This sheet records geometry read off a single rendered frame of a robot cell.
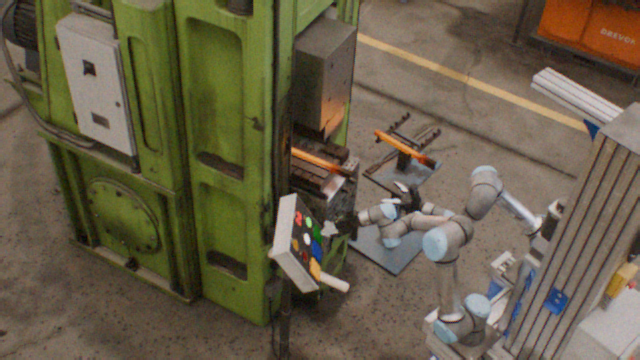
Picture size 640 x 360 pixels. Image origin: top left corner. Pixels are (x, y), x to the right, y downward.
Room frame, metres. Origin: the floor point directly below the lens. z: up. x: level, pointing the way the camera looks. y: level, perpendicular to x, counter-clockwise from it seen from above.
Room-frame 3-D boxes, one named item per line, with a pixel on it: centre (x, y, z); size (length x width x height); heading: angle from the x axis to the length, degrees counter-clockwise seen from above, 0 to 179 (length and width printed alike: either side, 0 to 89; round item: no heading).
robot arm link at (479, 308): (1.75, -0.70, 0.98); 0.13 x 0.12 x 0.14; 128
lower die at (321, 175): (2.63, 0.15, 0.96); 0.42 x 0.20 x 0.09; 64
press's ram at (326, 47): (2.67, 0.14, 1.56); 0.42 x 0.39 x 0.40; 64
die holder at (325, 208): (2.69, 0.14, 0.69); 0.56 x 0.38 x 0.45; 64
